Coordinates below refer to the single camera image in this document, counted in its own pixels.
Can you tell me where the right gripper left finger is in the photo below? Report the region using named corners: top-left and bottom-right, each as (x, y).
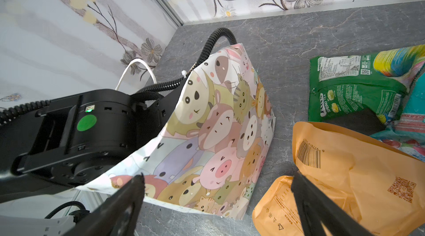
top-left (65, 175), bottom-right (145, 236)

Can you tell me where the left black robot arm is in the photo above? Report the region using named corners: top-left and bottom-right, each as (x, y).
top-left (1, 28), bottom-right (246, 207)

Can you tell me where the teal mint candy packet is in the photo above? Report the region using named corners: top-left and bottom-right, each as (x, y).
top-left (370, 127), bottom-right (425, 162)
top-left (396, 71), bottom-right (425, 134)

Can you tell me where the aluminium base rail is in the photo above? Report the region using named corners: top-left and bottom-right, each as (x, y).
top-left (1, 216), bottom-right (76, 236)

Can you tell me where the white paper bag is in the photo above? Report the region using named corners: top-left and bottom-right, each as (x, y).
top-left (80, 43), bottom-right (276, 219)

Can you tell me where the green snack packet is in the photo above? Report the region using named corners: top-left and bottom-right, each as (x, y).
top-left (308, 45), bottom-right (425, 125)

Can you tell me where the orange paper snack packet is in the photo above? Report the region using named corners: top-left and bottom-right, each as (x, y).
top-left (251, 121), bottom-right (425, 236)

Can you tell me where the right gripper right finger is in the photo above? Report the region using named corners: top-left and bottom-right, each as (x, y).
top-left (291, 172), bottom-right (372, 236)

